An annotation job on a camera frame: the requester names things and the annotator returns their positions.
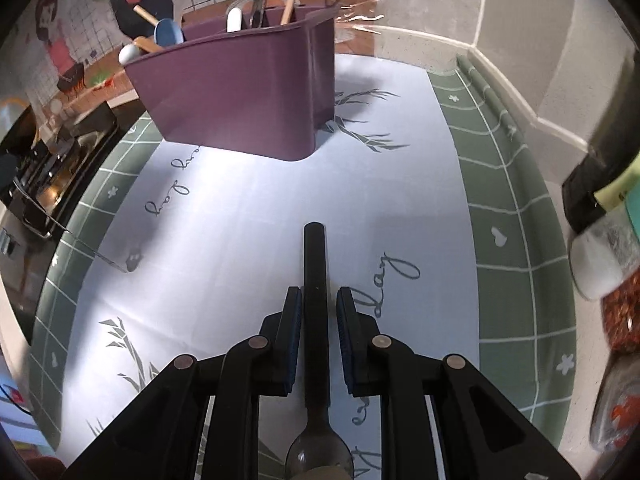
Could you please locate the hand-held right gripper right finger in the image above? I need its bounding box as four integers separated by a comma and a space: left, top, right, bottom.
336, 286, 581, 480

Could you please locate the purple utensil holder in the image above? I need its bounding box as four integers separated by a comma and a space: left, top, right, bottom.
122, 5, 337, 162

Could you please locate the black bottle with yellow label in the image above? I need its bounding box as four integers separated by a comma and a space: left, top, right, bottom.
561, 45, 640, 235

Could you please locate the blue plastic spoon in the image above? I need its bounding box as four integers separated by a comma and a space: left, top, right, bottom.
154, 18, 186, 47

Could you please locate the salt shaker with teal lid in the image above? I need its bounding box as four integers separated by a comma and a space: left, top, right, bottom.
570, 200, 640, 301

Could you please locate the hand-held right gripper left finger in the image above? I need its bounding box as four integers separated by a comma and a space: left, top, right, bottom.
62, 286, 304, 480

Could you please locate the green and white placemat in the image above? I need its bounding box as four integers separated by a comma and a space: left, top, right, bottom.
27, 52, 576, 480

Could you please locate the jar of dried chili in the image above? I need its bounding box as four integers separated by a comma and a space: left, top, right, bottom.
600, 270, 640, 356

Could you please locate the black gas stove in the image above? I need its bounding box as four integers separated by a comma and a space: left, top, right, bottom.
0, 102, 121, 238

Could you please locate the white-tipped wooden stick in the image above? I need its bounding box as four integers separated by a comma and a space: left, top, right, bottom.
119, 36, 163, 66

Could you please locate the cartoon wall sticker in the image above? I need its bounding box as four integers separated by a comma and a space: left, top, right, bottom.
0, 0, 381, 111

